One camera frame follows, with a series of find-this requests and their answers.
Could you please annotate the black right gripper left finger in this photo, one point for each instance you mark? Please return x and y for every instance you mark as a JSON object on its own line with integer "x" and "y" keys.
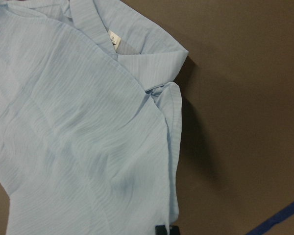
{"x": 160, "y": 230}

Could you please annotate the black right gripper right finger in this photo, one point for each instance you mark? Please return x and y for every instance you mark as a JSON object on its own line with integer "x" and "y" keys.
{"x": 174, "y": 230}

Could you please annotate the light blue button-up shirt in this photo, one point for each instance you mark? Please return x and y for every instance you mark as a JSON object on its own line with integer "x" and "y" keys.
{"x": 90, "y": 118}

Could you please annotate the brown table cover mat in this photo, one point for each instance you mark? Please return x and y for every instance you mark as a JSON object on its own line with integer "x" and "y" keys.
{"x": 236, "y": 158}

